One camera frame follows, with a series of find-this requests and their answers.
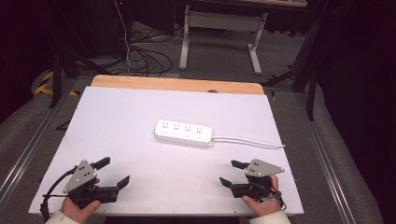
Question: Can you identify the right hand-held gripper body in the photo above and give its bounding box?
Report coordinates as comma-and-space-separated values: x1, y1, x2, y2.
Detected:
231, 158, 286, 201

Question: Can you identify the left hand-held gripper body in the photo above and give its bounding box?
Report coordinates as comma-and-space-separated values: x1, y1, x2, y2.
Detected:
63, 159, 121, 210

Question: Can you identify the person's left hand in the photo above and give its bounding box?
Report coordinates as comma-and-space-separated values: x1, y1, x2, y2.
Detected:
60, 177, 103, 224

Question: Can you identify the person's right hand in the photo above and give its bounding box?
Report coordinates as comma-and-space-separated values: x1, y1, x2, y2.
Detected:
241, 174, 283, 217

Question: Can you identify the white power strip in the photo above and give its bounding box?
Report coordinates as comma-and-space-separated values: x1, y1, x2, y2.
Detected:
152, 119, 215, 148

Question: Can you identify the white table cover board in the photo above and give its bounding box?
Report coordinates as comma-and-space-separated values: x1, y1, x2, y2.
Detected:
28, 86, 304, 217

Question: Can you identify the wooden table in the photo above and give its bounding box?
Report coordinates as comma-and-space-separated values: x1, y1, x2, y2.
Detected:
90, 74, 265, 95

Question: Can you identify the black metal stand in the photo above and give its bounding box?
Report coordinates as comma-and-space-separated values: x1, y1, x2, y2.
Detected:
49, 0, 117, 108
261, 15, 325, 121

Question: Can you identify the wooden desk top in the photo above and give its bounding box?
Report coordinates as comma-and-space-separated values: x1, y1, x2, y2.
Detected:
186, 0, 308, 8

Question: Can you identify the white power strip cable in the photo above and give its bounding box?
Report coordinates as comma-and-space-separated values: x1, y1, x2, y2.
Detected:
211, 135, 287, 149

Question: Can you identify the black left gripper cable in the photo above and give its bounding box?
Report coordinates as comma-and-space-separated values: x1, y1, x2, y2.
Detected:
39, 166, 78, 222

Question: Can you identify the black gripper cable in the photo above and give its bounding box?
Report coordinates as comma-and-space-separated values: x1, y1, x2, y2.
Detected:
39, 166, 78, 222
270, 183, 288, 210

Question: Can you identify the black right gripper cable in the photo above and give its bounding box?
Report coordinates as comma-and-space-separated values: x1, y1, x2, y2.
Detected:
270, 183, 288, 210

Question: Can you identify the aluminium floor rail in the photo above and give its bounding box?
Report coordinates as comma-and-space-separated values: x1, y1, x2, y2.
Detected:
294, 92, 348, 224
0, 77, 78, 202

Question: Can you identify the black floor cables bundle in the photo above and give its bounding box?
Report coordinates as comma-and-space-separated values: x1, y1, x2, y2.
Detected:
122, 27, 174, 77

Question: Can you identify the white hanging cable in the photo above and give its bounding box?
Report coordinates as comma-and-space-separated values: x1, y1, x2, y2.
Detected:
112, 0, 133, 73

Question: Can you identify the white metal desk frame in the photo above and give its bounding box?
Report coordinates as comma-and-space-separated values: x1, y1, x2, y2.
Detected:
178, 4, 269, 76

